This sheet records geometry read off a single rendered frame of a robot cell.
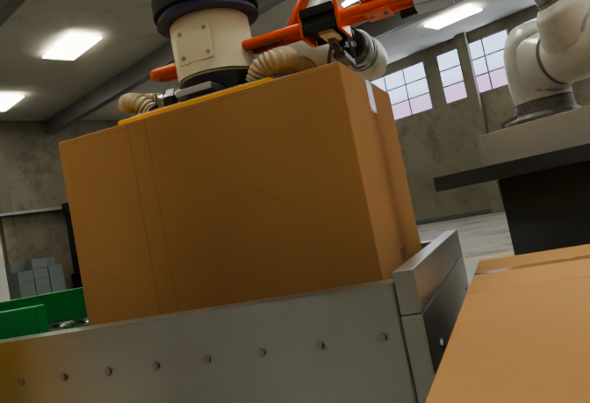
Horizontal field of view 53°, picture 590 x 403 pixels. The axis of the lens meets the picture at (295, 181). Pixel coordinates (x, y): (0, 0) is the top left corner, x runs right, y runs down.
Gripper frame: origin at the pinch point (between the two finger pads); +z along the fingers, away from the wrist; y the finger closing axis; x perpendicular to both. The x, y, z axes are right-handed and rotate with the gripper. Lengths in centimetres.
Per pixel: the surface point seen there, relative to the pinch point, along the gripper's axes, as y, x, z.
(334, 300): 50, -2, 34
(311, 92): 16.9, 0.7, 18.5
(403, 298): 51, -11, 34
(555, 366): 54, -28, 61
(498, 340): 54, -23, 50
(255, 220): 36.2, 15.0, 17.9
